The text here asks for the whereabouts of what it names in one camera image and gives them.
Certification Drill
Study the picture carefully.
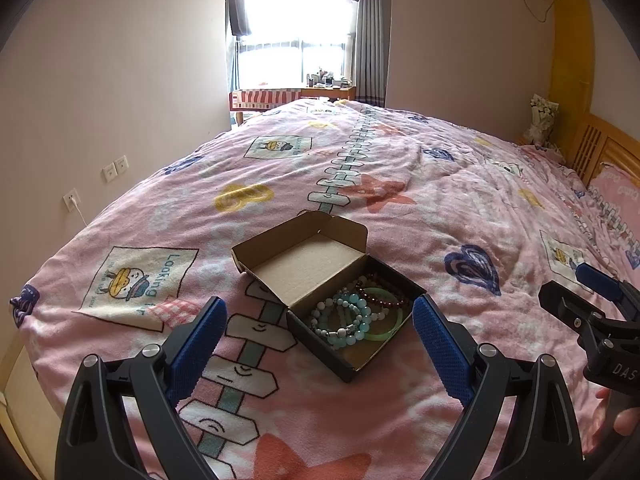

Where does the black cardboard box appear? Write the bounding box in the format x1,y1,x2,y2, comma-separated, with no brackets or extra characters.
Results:
231,210,427,385

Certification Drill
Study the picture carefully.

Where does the pink printed blanket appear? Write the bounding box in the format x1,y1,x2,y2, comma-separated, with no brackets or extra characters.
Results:
9,97,640,480

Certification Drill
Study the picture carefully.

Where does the small clutter on desk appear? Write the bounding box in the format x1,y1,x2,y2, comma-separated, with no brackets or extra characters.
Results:
304,66,354,89

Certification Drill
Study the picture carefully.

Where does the aqua blue bead bracelet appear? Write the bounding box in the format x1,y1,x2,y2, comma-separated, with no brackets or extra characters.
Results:
324,291,375,350

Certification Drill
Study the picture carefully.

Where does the pink pillow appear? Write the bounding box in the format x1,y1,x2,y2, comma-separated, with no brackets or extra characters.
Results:
586,162,640,263

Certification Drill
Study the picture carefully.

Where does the wooden headboard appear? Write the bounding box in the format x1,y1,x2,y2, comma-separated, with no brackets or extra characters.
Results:
565,112,640,187

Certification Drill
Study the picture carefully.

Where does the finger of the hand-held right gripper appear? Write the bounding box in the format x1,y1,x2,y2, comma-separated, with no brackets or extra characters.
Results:
575,262,640,314
539,280,623,349

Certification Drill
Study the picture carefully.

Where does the green jade bangle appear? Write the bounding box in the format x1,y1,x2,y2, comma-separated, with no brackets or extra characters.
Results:
356,285,404,344

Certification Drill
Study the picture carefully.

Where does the window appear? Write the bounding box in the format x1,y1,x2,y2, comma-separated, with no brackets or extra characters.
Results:
234,0,359,89

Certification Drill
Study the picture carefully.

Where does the air conditioner cable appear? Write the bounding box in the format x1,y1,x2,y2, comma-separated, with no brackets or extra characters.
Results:
519,0,559,24

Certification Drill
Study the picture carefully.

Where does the person's right hand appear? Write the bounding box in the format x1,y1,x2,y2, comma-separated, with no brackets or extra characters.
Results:
595,385,640,457

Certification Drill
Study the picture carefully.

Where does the wooden desk with striped cloth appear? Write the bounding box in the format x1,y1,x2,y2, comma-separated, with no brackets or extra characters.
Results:
229,85,357,127

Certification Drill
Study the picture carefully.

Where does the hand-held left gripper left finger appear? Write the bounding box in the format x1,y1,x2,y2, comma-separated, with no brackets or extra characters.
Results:
55,296,228,480

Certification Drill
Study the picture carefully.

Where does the grey striped curtain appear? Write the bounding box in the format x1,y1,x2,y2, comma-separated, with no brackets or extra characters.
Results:
354,0,394,109

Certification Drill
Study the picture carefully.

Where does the wrapped flower bouquet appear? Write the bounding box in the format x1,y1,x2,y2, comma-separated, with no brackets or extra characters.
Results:
522,92,561,150

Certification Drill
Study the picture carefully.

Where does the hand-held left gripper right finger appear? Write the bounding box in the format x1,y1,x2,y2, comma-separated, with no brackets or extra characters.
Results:
411,294,585,480

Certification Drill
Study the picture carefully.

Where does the dark red bead bracelet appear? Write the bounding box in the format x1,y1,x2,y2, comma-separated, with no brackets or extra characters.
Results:
356,272,409,310

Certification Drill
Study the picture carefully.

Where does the white bead bracelet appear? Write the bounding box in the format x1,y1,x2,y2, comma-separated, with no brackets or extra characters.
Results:
309,286,392,342

